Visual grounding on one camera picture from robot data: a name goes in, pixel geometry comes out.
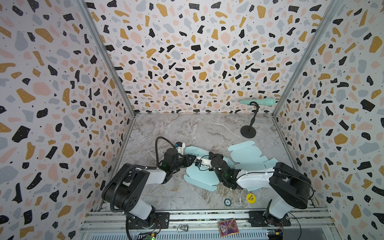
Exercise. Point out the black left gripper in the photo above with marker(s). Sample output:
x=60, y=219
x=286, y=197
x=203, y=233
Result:
x=187, y=160

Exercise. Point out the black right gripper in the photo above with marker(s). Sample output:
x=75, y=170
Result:
x=212, y=159

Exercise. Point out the mint paper box sheet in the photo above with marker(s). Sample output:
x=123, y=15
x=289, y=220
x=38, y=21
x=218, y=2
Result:
x=208, y=178

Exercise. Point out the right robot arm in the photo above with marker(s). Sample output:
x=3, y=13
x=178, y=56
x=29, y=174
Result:
x=293, y=188

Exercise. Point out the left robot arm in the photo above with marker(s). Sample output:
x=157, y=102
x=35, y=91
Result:
x=123, y=192

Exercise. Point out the mint flat box sheets stack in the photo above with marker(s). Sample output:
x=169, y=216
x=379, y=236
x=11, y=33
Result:
x=247, y=156

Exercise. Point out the black round-base stand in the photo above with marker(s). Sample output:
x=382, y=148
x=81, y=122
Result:
x=248, y=131

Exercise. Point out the dark round tape roll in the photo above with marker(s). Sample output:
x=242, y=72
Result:
x=227, y=202

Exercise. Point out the yellow round sticker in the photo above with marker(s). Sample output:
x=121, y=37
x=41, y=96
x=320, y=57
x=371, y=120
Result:
x=251, y=198

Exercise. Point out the purple snack packet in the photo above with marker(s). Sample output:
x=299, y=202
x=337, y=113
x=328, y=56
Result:
x=228, y=227

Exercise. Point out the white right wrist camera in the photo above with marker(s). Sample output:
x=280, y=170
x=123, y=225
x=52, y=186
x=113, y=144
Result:
x=203, y=162

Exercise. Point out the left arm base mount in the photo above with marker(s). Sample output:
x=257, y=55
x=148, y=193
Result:
x=158, y=220

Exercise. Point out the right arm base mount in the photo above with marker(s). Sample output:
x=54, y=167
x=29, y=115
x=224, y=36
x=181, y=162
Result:
x=261, y=219

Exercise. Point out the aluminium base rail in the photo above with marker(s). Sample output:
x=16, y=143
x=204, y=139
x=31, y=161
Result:
x=309, y=224

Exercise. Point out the aluminium corner post left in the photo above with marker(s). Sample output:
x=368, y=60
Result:
x=87, y=17

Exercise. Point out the aluminium corner post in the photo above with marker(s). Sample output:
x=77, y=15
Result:
x=87, y=17
x=317, y=37

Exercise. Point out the aluminium corner post right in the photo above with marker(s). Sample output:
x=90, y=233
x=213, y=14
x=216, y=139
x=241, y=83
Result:
x=317, y=37

